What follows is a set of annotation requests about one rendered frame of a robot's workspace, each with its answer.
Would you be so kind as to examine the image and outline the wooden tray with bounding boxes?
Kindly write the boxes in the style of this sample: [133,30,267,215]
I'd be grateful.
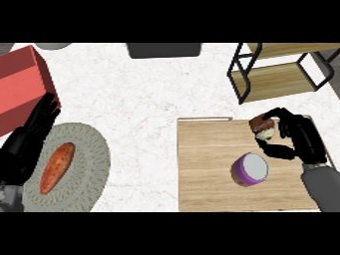
[176,115,337,213]

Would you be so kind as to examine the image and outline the black wire wooden tiered shelf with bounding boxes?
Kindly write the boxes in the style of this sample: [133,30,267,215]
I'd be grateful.
[224,43,340,106]

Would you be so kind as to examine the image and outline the purple can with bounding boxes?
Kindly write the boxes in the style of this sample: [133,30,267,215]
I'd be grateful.
[229,151,270,188]

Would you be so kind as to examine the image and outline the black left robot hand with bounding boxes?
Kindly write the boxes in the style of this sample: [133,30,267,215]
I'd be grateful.
[0,92,62,188]

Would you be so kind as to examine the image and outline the red box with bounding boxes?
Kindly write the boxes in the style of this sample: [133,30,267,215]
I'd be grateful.
[0,45,62,144]

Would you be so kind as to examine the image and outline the brown cupcake with cream frosting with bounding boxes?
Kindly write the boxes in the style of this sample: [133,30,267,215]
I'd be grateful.
[247,113,278,140]

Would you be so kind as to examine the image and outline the round grey woven placemat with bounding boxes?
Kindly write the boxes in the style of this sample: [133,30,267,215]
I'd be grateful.
[20,122,112,213]

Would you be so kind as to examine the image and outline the dark grey rectangular appliance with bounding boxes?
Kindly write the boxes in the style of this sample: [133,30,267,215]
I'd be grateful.
[125,43,202,60]

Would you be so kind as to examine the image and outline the grey round object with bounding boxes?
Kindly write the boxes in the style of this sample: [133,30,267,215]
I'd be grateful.
[32,43,74,51]

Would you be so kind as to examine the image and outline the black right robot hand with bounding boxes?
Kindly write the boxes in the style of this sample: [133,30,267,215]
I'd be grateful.
[253,107,328,165]

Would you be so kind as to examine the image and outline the orange sweet potato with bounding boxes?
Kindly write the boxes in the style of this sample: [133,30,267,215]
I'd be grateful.
[38,141,77,195]

